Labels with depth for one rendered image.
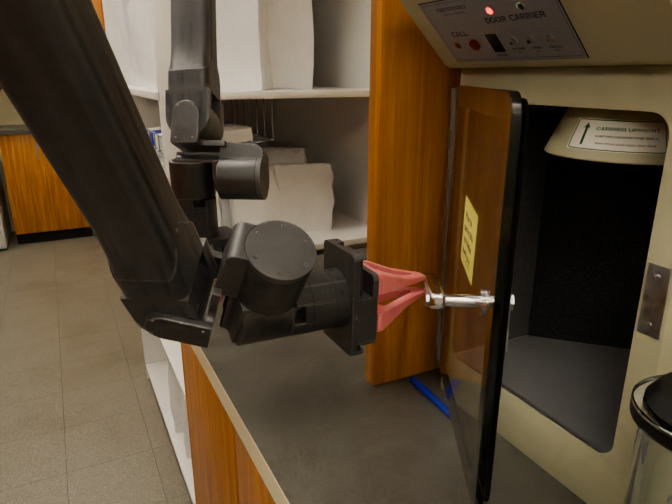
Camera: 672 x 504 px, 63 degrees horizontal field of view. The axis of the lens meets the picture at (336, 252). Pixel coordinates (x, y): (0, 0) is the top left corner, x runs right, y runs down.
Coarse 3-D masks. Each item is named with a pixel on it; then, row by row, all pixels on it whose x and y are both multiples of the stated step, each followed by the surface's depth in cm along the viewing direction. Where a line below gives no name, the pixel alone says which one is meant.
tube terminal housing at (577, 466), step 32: (544, 96) 60; (576, 96) 56; (608, 96) 53; (640, 96) 50; (640, 352) 54; (512, 416) 72; (544, 416) 67; (544, 448) 67; (576, 448) 63; (576, 480) 63; (608, 480) 59
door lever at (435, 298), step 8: (424, 280) 57; (432, 280) 56; (424, 288) 56; (432, 288) 53; (440, 288) 53; (480, 288) 52; (432, 296) 51; (440, 296) 51; (448, 296) 52; (456, 296) 52; (464, 296) 52; (472, 296) 52; (480, 296) 51; (432, 304) 51; (440, 304) 51; (448, 304) 52; (456, 304) 52; (464, 304) 51; (472, 304) 51; (480, 304) 51; (480, 312) 51
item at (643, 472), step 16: (640, 384) 44; (640, 400) 42; (656, 416) 40; (640, 432) 42; (640, 448) 42; (656, 448) 40; (640, 464) 42; (656, 464) 41; (640, 480) 42; (656, 480) 41; (624, 496) 45; (640, 496) 42; (656, 496) 41
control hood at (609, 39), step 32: (416, 0) 62; (576, 0) 46; (608, 0) 44; (640, 0) 42; (608, 32) 47; (640, 32) 44; (448, 64) 69; (480, 64) 64; (512, 64) 60; (544, 64) 56; (576, 64) 53; (608, 64) 50; (640, 64) 48
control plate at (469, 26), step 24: (456, 0) 57; (480, 0) 54; (504, 0) 52; (528, 0) 50; (552, 0) 48; (432, 24) 64; (456, 24) 61; (480, 24) 58; (504, 24) 55; (528, 24) 53; (552, 24) 50; (456, 48) 65; (480, 48) 61; (504, 48) 58; (528, 48) 56; (552, 48) 53; (576, 48) 51
